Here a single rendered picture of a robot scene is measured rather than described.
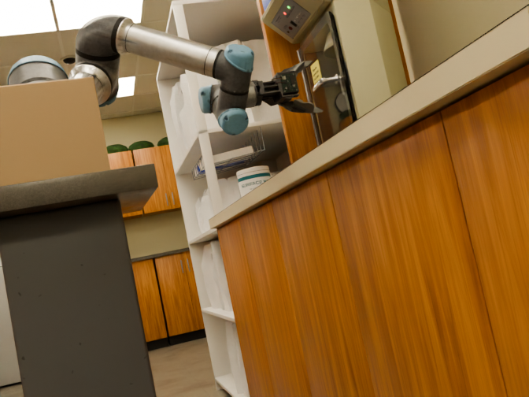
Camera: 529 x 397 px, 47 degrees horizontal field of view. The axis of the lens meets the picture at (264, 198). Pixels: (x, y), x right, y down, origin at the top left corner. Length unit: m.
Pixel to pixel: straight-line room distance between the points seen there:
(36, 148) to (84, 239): 0.18
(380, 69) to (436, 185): 0.93
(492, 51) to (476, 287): 0.32
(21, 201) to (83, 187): 0.09
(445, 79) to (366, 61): 1.00
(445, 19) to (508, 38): 1.42
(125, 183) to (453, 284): 0.53
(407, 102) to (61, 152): 0.59
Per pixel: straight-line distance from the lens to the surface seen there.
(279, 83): 1.69
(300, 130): 2.03
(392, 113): 0.89
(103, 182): 1.00
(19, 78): 1.27
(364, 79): 1.74
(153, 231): 7.11
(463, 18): 2.02
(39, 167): 1.10
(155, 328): 6.55
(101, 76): 1.66
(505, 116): 0.74
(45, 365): 1.05
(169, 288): 6.54
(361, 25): 1.80
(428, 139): 0.87
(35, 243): 1.05
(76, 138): 1.11
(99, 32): 1.65
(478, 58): 0.72
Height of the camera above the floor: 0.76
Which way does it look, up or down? 5 degrees up
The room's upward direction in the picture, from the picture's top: 12 degrees counter-clockwise
